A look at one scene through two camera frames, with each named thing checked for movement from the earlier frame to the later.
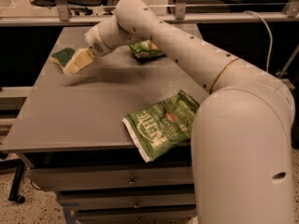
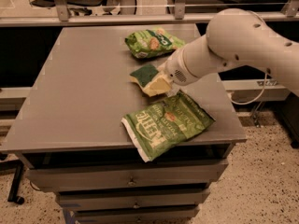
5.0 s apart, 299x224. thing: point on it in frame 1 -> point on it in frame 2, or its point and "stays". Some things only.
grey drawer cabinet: [68, 132] stays
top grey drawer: [50, 179] stays
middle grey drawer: [72, 202] stays
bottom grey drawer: [137, 216] stays
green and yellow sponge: [64, 56] -> [142, 76]
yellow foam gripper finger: [70, 68] -> [163, 68]
